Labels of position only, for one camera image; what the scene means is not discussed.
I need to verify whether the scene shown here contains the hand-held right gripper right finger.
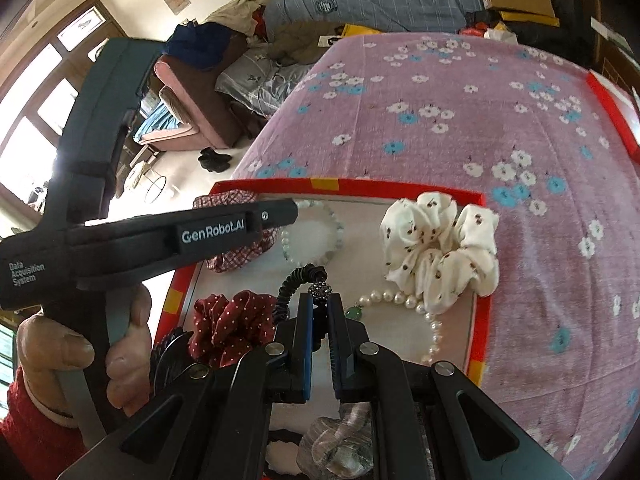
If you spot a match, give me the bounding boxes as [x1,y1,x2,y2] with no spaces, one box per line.
[327,294,583,480]

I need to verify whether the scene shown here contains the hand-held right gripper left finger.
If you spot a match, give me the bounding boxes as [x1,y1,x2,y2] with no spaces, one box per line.
[57,292,316,480]

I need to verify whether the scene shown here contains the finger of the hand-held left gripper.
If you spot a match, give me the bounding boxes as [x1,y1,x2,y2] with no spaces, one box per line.
[70,198,300,291]

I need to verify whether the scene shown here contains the black coil hair tie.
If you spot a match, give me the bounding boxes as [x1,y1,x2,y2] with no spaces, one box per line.
[274,265,334,352]

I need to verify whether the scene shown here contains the dark red dotted scrunchie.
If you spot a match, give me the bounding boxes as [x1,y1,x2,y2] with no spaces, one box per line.
[189,290,279,371]

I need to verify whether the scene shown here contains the red plaid scrunchie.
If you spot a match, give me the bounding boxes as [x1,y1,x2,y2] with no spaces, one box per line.
[192,194,282,274]

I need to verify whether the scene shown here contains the grey sheer scrunchie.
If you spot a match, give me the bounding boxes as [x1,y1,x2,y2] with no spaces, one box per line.
[297,402,374,480]

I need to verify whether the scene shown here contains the white green bead bracelet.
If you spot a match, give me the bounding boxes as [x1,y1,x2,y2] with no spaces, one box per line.
[280,199,347,269]

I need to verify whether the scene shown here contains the white tray with red border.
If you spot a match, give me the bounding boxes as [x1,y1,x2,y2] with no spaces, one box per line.
[150,177,493,441]

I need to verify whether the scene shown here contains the white floral scrunchie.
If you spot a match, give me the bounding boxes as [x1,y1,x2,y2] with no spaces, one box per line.
[378,191,501,317]

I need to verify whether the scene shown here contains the person's left forearm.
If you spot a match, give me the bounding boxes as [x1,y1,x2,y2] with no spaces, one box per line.
[0,365,87,467]

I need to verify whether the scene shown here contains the person's left hand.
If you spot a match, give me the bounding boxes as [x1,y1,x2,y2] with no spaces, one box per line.
[15,284,153,418]

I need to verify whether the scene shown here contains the blue seat cushion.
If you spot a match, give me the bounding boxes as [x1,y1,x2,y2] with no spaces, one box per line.
[134,102,182,144]

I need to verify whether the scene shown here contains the pair of black boots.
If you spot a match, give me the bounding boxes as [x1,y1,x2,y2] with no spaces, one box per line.
[197,147,232,172]

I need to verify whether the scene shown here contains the pink brown sofa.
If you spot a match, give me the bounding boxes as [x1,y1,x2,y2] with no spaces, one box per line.
[132,55,252,154]

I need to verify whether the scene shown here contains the dark blue clothes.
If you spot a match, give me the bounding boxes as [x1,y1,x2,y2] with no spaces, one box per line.
[167,25,234,72]

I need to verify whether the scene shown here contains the grey floral blanket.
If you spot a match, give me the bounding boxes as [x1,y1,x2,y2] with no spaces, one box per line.
[215,52,321,117]

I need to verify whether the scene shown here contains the brown jacket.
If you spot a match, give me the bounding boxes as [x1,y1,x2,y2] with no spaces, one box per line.
[270,20,347,67]

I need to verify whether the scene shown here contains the pink floral bedsheet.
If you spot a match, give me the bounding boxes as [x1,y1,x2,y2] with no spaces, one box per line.
[220,30,640,480]

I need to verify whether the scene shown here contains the yellow paper bag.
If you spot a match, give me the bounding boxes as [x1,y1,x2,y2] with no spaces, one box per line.
[325,22,382,47]

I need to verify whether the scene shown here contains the cardboard box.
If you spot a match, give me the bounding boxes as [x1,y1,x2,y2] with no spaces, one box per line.
[480,0,562,29]

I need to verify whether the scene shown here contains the round wire stool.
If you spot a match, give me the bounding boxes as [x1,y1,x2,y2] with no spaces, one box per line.
[125,160,169,204]

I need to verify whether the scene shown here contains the wooden window frame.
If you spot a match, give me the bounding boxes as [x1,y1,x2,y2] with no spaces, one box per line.
[0,0,127,221]

